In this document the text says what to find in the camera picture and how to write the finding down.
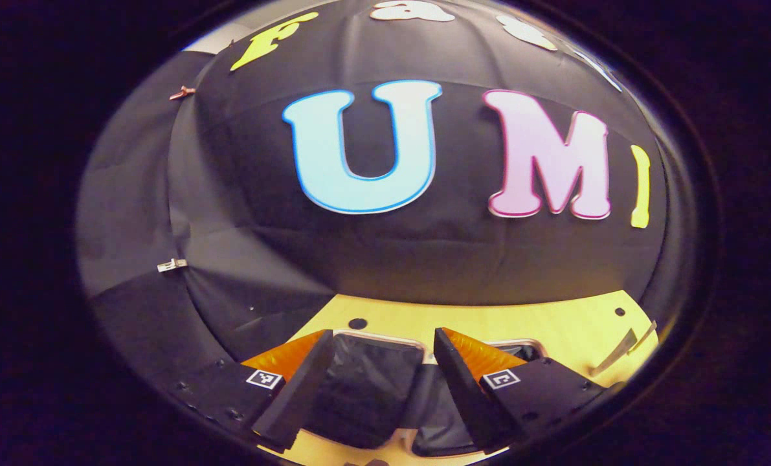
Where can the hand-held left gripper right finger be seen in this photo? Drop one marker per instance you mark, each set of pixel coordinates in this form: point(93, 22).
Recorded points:
point(466, 401)

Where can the pink suitcase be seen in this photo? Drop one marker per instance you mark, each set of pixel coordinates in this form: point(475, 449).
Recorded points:
point(366, 382)

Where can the black backdrop cloth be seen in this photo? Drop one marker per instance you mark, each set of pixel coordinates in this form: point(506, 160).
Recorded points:
point(424, 259)

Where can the silver cloth clip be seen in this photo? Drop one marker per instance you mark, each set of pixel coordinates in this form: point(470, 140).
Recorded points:
point(171, 265)

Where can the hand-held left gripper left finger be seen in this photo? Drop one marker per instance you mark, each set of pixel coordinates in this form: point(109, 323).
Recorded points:
point(301, 401)

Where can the copper cloth clip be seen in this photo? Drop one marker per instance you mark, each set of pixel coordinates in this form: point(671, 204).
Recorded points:
point(182, 92)

